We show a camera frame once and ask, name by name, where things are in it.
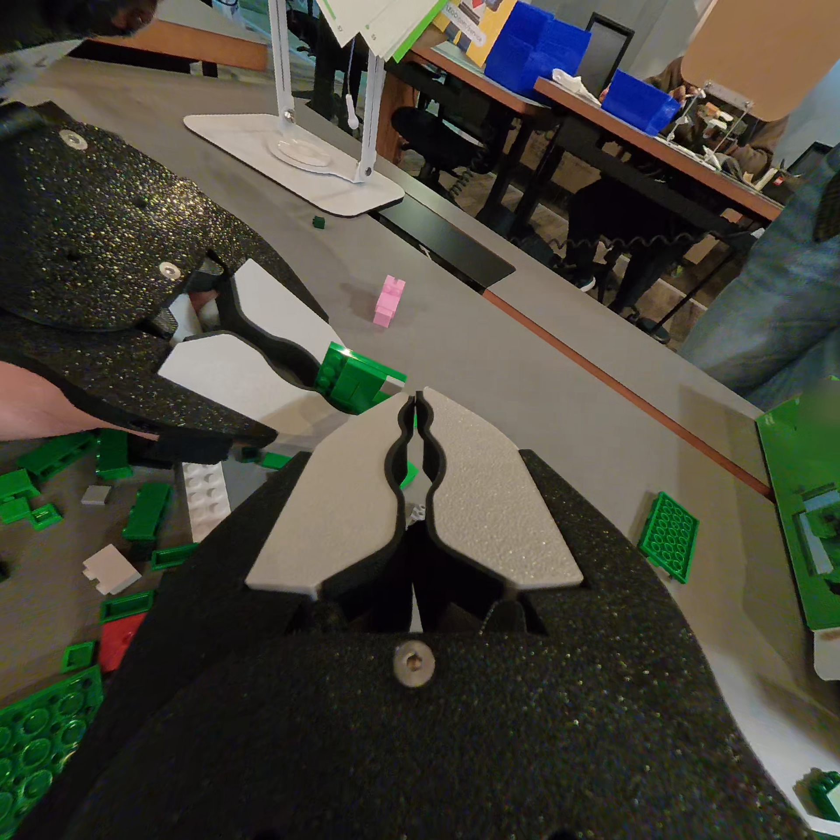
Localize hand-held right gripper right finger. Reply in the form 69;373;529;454
415;387;585;592

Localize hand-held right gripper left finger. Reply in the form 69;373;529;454
244;392;416;599

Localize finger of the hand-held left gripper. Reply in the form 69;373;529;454
217;258;347;395
157;331;355;434

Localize green brick frame assembly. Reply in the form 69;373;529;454
314;343;408;416

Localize person's left hand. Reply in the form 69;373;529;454
0;361;158;441

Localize pink brick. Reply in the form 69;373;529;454
373;276;406;328

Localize long white brick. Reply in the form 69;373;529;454
182;461;232;544

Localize pile of loose green bricks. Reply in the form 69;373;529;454
0;430;293;677

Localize white stand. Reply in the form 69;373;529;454
184;0;406;219

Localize long green plate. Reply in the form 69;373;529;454
638;492;700;585

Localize small white brick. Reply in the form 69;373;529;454
82;543;142;596

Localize black office chair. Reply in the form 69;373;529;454
392;105;490;198

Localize red square tile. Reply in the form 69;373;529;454
98;613;148;673

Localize green toy box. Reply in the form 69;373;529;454
755;387;840;683

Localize instruction booklet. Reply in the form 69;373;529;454
315;0;450;64

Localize wooden table black legs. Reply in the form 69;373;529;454
377;42;565;263
479;77;785;329

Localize yellow cardboard box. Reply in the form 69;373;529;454
433;0;519;67

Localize large blue storage bin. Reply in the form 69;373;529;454
484;0;592;106

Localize white crumpled paper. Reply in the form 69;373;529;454
551;67;601;106

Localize small blue storage bin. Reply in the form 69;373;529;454
600;69;682;137

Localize black monitor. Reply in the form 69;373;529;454
577;12;635;99

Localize dark green corner brick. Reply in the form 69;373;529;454
807;771;840;823

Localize small black display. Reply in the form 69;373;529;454
784;141;831;204

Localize black desk cable flap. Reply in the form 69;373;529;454
377;197;517;295

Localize black coiled cable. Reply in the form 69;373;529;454
551;230;703;257

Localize large green base plate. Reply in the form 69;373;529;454
0;666;105;840

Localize clear acrylic frame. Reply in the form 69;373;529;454
666;80;756;158

